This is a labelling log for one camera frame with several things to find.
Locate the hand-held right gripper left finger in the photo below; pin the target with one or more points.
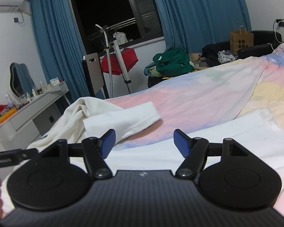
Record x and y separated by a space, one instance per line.
107 144

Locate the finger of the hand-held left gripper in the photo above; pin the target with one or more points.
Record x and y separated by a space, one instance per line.
7 158

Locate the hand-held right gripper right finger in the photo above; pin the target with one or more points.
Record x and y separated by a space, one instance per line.
182 144

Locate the white sweatpants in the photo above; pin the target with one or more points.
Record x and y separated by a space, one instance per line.
132 120

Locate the green clothes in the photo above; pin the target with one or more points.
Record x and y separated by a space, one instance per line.
175 62

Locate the black clothes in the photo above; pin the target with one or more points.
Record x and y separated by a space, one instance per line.
210 53

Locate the orange tray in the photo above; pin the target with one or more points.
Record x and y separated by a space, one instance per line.
4 117

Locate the cream garment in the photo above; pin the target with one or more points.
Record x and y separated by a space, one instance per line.
68 125

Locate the red packet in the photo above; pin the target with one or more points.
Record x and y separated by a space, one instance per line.
3 107

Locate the white dressing table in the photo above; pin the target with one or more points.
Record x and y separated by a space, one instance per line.
37 113

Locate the pastel bed blanket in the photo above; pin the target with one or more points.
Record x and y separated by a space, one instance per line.
203 92

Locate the white spray bottle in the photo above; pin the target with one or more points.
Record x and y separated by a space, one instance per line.
8 99

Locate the yellow-green cloth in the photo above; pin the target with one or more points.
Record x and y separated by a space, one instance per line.
156 73

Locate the wavy vanity mirror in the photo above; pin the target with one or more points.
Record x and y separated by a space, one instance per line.
22 80

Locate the white pump bottle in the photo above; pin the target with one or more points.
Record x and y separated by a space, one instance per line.
42 86

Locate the blue cloth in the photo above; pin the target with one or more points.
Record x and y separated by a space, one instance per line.
148 71

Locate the white tissue box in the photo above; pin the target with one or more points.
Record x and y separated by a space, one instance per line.
54 81

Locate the beige cloth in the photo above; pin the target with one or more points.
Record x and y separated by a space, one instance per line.
196 58

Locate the red cloth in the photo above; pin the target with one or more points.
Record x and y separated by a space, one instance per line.
130 59

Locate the garment steamer stand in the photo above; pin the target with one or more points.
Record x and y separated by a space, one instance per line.
119 56

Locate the patterned white cloth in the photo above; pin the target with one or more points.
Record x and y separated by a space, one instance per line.
227 56

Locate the white hanging cloth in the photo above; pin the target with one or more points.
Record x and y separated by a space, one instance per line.
121 37

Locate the brown paper bag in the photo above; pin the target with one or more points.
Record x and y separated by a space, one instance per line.
241 41

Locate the black sofa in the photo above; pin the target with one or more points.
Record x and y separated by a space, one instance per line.
262 36

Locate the dark window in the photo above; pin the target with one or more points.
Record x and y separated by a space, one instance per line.
101 4

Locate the white air conditioner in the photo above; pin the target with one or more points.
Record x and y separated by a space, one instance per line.
4 8

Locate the grey wall switch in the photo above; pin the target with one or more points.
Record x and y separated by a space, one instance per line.
16 20

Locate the wall socket with charger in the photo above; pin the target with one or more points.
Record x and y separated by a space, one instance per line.
282 23

